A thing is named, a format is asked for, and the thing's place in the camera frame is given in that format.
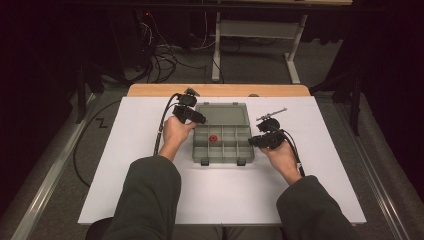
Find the long black floor cable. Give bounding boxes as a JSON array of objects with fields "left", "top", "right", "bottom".
[{"left": 72, "top": 99, "right": 123, "bottom": 189}]

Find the person's right hand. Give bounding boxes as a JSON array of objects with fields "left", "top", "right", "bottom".
[{"left": 259, "top": 140, "right": 300, "bottom": 174}]

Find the left hand-held gripper black cable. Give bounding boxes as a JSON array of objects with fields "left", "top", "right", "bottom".
[{"left": 152, "top": 92, "right": 183, "bottom": 157}]

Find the aluminium floor rail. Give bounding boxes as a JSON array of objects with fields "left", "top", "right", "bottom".
[
  {"left": 9, "top": 93, "right": 98, "bottom": 240},
  {"left": 333, "top": 99, "right": 418, "bottom": 240}
]

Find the person's left hand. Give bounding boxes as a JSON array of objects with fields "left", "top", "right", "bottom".
[{"left": 159, "top": 114, "right": 198, "bottom": 156}]

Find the hand-held gripper black cable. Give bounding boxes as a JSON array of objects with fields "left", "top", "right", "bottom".
[
  {"left": 279, "top": 129, "right": 307, "bottom": 178},
  {"left": 152, "top": 92, "right": 183, "bottom": 157}
]

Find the tangled cable bundle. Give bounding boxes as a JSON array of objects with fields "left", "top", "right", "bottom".
[{"left": 134, "top": 11, "right": 209, "bottom": 84}]

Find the white metal table frame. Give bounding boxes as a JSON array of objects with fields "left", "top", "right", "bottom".
[{"left": 210, "top": 0, "right": 354, "bottom": 85}]

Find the grey transparent compartment box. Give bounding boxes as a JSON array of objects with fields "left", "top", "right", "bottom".
[{"left": 191, "top": 101, "right": 257, "bottom": 167}]

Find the right hand-held gripper black cable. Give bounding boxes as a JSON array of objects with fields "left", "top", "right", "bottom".
[{"left": 279, "top": 129, "right": 307, "bottom": 178}]

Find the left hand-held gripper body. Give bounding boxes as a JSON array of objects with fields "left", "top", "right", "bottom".
[{"left": 171, "top": 86, "right": 201, "bottom": 125}]

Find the black metal stand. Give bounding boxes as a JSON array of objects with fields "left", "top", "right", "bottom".
[
  {"left": 74, "top": 62, "right": 105, "bottom": 125},
  {"left": 309, "top": 71, "right": 364, "bottom": 137}
]

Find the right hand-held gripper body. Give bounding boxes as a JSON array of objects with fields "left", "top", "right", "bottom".
[{"left": 255, "top": 107, "right": 289, "bottom": 150}]

